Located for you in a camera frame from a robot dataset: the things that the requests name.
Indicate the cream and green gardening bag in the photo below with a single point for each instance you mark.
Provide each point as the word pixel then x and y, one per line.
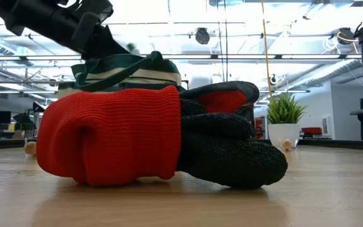
pixel 156 74

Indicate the small black hanging hook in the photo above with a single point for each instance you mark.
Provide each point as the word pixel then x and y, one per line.
pixel 273 80

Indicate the red and black garden glove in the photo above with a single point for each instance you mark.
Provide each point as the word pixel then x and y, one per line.
pixel 106 135

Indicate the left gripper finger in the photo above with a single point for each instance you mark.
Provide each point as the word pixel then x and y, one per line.
pixel 106 47

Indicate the red cushioned seat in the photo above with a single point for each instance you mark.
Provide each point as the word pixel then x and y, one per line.
pixel 311 130

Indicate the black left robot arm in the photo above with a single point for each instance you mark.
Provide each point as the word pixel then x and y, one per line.
pixel 11 12

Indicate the green plant in white pot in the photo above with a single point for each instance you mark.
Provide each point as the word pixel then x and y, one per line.
pixel 284 132

